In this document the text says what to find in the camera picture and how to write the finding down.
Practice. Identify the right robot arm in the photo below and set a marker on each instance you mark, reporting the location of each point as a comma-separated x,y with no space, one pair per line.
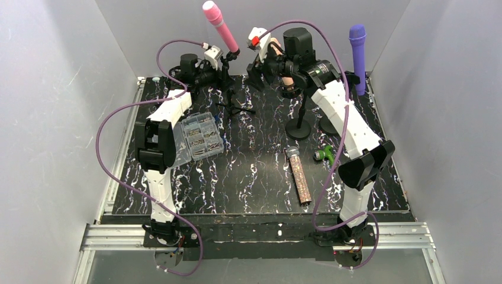
362,153

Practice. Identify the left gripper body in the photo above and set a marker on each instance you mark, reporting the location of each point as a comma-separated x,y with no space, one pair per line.
226,65

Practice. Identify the purple microphone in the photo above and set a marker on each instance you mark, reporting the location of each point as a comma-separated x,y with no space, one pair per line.
357,36

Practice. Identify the pink microphone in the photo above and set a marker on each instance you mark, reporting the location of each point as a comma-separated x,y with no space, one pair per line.
214,16

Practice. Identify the peach microphone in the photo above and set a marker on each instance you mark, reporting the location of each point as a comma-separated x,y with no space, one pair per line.
287,81

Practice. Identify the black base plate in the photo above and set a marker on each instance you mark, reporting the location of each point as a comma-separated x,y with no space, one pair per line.
255,236

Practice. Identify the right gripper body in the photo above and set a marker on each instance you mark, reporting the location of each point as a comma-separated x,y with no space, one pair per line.
258,67

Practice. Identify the rhinestone glitter microphone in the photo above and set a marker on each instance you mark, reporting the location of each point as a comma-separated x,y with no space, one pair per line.
293,155

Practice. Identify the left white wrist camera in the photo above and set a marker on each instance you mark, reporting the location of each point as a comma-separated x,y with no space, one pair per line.
212,55

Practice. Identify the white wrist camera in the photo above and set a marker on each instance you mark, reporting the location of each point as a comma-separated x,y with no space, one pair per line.
259,40
212,55

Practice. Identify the aluminium frame rail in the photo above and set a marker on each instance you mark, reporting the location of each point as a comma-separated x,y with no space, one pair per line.
251,176

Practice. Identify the black round-base shock-mount stand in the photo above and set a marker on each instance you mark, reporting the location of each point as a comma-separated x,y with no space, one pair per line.
296,128

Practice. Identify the black round-base clip stand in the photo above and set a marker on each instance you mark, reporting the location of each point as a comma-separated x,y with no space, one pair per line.
324,124

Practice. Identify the green plastic tool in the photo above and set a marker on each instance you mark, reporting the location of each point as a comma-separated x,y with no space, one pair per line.
327,154

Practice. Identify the tall black tripod stand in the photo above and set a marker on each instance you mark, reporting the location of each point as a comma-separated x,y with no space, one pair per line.
229,106

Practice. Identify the clear plastic screw box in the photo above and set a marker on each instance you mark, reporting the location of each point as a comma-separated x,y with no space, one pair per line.
196,137

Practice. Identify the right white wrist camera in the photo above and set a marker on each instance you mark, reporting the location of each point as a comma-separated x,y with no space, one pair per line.
259,40

